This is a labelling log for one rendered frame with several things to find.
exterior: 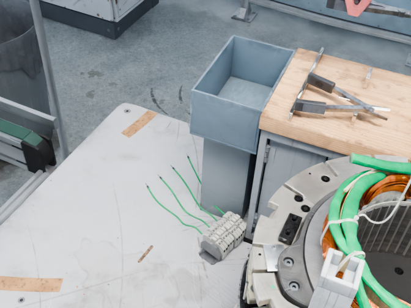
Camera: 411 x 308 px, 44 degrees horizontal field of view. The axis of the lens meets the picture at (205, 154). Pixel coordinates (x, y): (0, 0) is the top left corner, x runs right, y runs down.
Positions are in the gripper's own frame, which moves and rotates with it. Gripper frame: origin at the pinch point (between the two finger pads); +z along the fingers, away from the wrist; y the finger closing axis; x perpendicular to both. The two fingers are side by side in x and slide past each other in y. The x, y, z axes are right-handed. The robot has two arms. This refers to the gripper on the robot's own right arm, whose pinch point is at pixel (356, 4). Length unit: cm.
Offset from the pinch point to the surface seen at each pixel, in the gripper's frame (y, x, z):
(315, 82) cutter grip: 5.5, -2.3, 9.9
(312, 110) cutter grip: 11.4, -1.2, 10.0
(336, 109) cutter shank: 10.4, 1.6, 9.5
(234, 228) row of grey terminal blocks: 14.1, -8.9, 36.6
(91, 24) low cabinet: -141, -143, 116
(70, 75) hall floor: -102, -131, 120
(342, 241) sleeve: 36.4, 6.4, 3.1
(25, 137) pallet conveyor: 5, -59, 43
